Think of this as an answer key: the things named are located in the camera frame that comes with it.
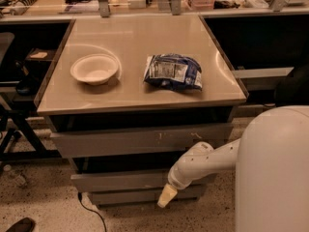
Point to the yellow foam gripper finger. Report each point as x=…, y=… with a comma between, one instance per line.
x=168, y=193

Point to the grey drawer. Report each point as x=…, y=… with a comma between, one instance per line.
x=107, y=198
x=99, y=143
x=117, y=181

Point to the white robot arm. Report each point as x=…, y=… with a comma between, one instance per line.
x=198, y=162

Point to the grey bottom drawer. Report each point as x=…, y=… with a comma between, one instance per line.
x=107, y=198

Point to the grey top drawer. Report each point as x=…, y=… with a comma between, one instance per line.
x=99, y=143

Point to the grey drawer cabinet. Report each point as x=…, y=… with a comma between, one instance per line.
x=125, y=101

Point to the blue chip bag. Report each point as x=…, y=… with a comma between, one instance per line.
x=173, y=72

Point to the white paper bowl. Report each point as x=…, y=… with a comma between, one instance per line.
x=94, y=69

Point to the black shoe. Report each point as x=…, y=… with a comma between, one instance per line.
x=24, y=225

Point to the plastic water bottle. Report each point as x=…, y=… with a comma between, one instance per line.
x=15, y=176

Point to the black office chair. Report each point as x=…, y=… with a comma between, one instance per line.
x=294, y=88

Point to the black left desk frame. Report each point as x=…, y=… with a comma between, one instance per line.
x=19, y=117

